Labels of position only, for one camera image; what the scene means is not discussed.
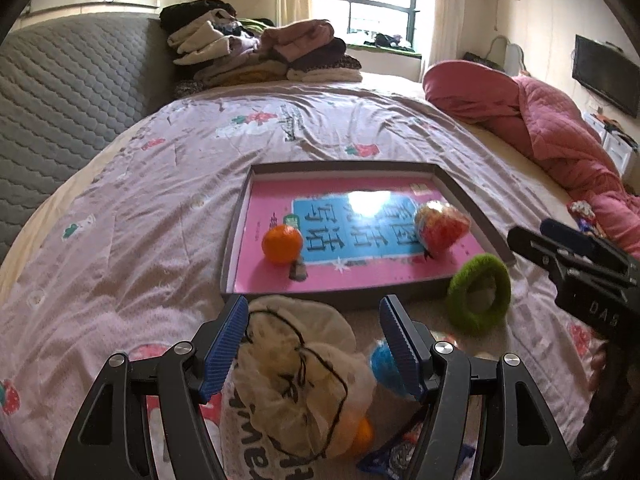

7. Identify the white rounded object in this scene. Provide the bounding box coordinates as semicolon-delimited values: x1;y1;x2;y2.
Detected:
492;35;526;76

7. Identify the white cabinet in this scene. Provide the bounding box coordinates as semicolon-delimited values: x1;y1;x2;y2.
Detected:
582;110;636;171

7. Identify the beige bed sheet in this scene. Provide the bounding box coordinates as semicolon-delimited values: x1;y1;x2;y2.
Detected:
357;71;576;201

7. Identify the grey quilted headboard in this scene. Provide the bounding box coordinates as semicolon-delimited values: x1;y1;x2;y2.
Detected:
0;12;176;256

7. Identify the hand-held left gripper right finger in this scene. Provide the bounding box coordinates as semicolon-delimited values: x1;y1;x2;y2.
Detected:
378;294;581;480

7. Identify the pile of folded clothes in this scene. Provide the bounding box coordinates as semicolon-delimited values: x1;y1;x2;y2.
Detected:
160;0;363;96

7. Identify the orange tangerine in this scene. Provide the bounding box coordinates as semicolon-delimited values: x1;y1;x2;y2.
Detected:
350;416;375;453
261;224;305;266

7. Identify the pink tray with dark frame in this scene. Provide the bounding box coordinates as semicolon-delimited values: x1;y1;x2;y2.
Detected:
220;161;516;311

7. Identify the green windowsill mat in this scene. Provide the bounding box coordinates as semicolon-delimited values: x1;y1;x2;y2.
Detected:
345;42;423;57

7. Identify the pink glossy book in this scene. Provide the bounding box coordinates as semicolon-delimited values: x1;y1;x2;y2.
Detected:
234;177;488;293

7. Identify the green fuzzy hair scrunchie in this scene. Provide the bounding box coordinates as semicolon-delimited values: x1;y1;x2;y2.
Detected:
446;254;512;335

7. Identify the blue fuzzy ball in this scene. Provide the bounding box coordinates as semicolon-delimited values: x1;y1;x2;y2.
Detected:
369;339;416;396

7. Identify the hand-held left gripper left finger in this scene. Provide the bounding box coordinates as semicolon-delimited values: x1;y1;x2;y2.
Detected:
54;294;250;480

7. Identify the window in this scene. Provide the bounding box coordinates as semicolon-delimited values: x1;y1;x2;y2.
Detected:
312;0;421;56

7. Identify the blue cookie packet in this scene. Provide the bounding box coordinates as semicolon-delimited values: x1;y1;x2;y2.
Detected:
357;412;476;476

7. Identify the dark cloth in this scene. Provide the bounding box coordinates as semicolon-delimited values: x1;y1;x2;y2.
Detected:
375;32;416;51

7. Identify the black wall television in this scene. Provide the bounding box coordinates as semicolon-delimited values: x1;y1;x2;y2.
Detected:
571;34;640;118

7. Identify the clear snack packet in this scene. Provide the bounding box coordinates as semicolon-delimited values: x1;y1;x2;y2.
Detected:
414;200;472;257

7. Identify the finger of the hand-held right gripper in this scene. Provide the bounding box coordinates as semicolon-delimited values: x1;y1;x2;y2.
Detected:
540;217;632;266
506;226;576;281

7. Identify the pink quilt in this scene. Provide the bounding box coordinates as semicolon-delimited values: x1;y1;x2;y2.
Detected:
422;60;640;261

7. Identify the white plastic bag black cord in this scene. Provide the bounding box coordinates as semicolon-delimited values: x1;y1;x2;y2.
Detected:
235;294;377;461

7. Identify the small colourful wrapper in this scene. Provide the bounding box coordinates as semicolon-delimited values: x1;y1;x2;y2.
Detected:
567;200;601;236

